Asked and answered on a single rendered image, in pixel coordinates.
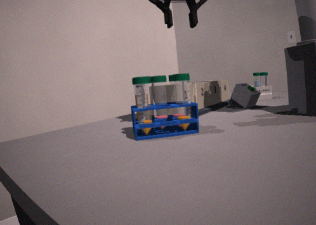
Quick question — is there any blue tube rack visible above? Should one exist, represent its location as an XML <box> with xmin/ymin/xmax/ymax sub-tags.
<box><xmin>131</xmin><ymin>102</ymin><xmax>199</xmax><ymax>141</ymax></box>

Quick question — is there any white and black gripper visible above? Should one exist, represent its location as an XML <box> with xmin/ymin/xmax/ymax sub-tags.
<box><xmin>149</xmin><ymin>0</ymin><xmax>207</xmax><ymax>29</ymax></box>

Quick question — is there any white tube rack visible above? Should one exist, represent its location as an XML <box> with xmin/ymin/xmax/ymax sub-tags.
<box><xmin>251</xmin><ymin>86</ymin><xmax>272</xmax><ymax>101</ymax></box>

